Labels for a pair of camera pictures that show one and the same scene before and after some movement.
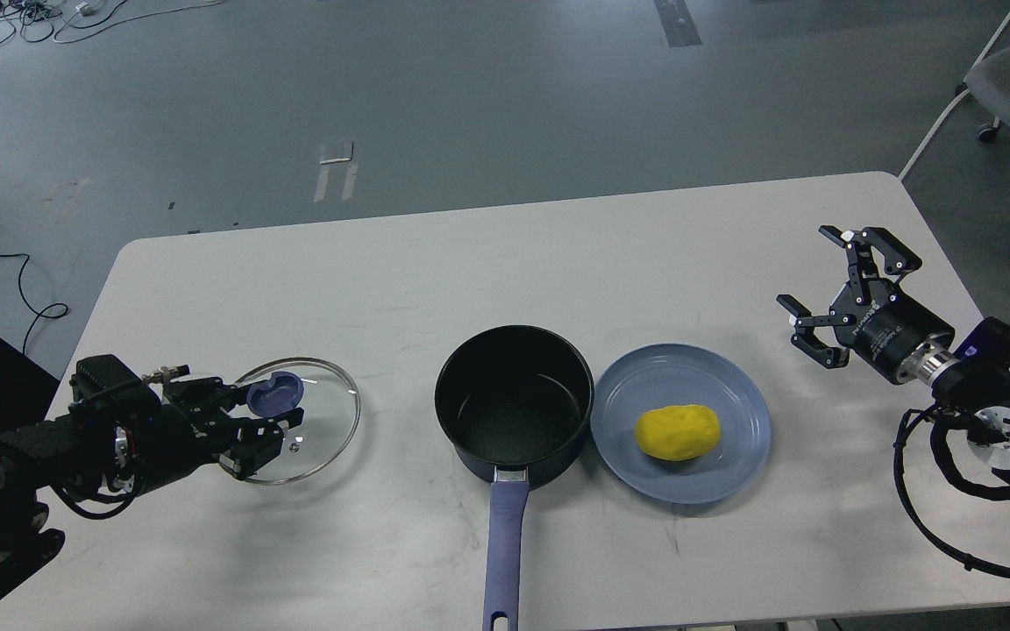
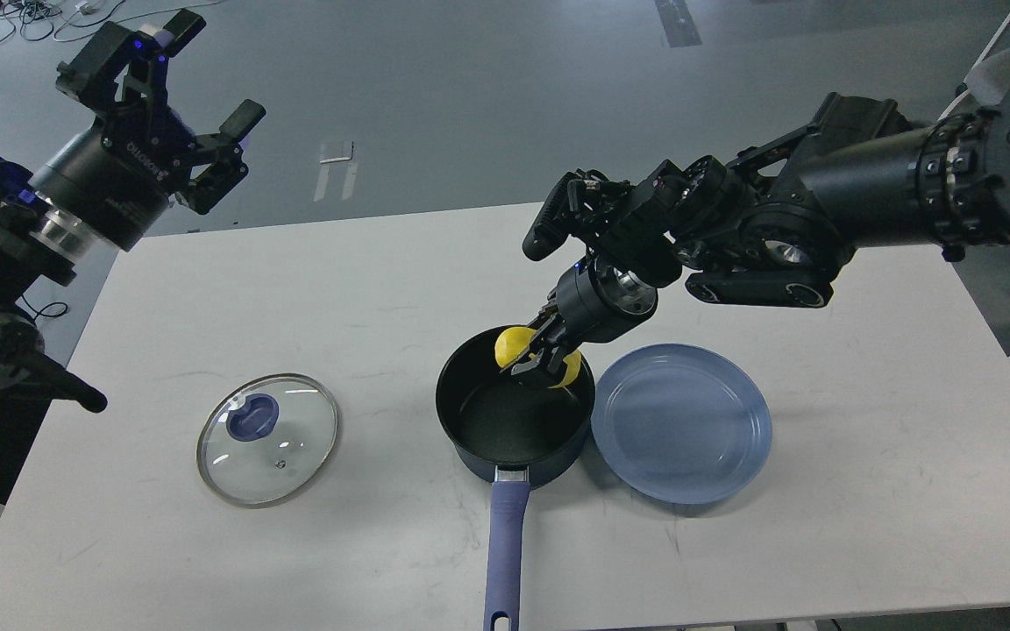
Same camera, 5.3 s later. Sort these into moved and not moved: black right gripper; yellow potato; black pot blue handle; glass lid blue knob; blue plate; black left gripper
Moved: yellow potato; black left gripper; glass lid blue knob; black right gripper
Not moved: black pot blue handle; blue plate
